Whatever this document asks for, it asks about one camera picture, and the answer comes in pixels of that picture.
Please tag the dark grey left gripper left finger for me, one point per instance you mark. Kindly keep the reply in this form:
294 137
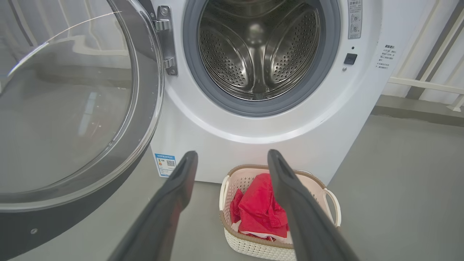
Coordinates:
159 217

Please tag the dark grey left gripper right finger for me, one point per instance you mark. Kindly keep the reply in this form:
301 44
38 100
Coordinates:
308 224

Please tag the red sports jersey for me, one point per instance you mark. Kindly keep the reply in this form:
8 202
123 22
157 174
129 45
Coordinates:
259 206

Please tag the round black glass washer door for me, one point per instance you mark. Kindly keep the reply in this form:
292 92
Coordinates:
72 127

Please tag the cream perforated laundry basket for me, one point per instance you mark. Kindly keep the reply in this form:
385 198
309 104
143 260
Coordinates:
253 246

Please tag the white washing machine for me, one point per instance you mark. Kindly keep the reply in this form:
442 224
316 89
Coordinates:
253 145

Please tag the metal door hinge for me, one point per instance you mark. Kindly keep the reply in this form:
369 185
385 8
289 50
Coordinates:
166 40

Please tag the steel perforated washer drum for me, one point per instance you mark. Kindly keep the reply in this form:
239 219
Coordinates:
257 54

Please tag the blue energy label sticker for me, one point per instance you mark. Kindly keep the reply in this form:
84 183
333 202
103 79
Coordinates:
165 165

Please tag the printed text warning label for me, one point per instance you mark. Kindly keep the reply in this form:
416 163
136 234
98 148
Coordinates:
385 57

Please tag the grey instruction label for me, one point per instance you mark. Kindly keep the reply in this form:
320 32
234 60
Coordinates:
355 20

